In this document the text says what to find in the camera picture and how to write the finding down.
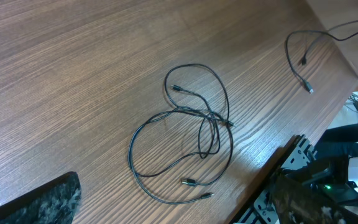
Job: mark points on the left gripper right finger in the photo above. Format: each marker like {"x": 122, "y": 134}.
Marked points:
{"x": 295, "y": 204}

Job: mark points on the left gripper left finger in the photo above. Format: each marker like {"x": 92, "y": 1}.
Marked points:
{"x": 56, "y": 201}

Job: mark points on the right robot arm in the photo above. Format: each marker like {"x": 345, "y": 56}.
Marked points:
{"x": 333, "y": 168}

